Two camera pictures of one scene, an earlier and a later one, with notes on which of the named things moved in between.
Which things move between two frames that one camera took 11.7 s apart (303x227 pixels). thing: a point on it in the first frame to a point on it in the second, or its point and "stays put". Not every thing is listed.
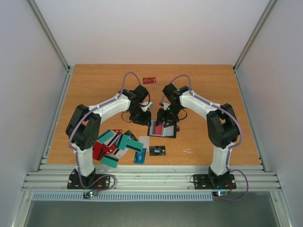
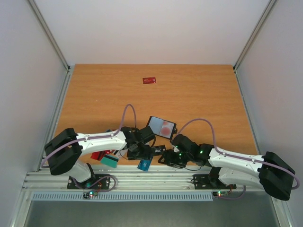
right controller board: x=220 y=193 stays put
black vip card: x=157 y=150 stays put
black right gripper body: x=167 y=118 to x=172 y=157
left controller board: x=88 y=195 stays put
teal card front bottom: x=110 y=161 stays put
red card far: x=149 y=80 stays put
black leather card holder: x=161 y=130 stays put
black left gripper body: x=138 y=117 to x=139 y=153
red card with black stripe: x=156 y=129 to x=166 y=129
